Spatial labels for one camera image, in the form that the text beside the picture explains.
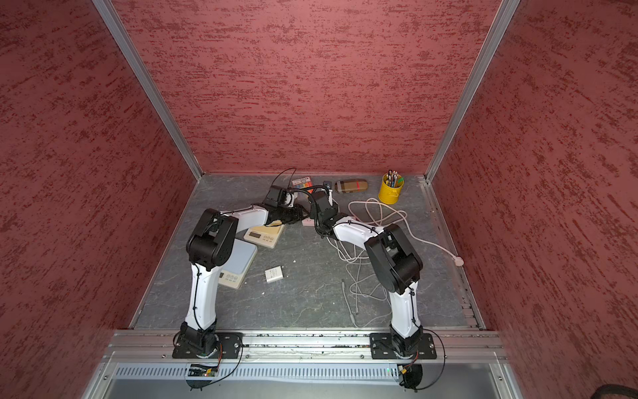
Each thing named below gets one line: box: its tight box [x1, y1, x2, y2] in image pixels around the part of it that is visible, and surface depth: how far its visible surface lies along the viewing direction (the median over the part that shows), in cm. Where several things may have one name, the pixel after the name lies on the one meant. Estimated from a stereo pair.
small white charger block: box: [264, 265, 285, 284], surface depth 89 cm
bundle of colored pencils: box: [383, 169, 405, 188], surface depth 100 cm
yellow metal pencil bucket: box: [378, 172, 405, 206], surface depth 106 cm
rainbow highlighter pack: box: [291, 176, 315, 194], surface depth 120 cm
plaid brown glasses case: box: [334, 179, 369, 193], surface depth 116 cm
